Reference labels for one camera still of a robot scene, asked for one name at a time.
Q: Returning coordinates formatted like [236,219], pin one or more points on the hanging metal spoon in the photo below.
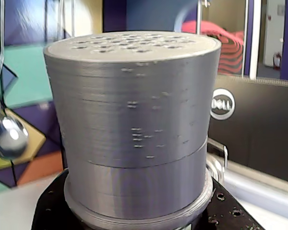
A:
[8,139]

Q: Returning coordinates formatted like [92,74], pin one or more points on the black Dell monitor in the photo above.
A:
[259,134]

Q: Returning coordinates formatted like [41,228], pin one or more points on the gray salt shaker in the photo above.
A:
[134,119]

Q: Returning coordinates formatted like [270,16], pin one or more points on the blue wooden toy kitchen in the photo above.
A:
[26,72]

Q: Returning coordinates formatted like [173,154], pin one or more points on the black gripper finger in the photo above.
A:
[230,215]
[50,210]

